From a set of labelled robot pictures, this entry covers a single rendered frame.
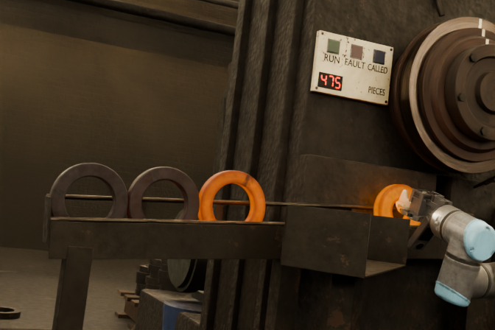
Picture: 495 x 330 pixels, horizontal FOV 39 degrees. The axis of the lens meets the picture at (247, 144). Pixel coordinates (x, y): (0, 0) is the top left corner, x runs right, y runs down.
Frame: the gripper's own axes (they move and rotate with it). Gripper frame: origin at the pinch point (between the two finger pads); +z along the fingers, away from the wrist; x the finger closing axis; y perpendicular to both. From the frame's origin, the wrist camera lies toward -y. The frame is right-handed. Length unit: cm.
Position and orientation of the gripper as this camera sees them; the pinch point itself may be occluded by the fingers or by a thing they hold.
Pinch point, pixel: (399, 204)
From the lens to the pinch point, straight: 209.8
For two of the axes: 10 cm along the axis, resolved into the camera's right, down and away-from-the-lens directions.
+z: -3.5, -2.3, 9.1
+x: -9.1, -1.3, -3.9
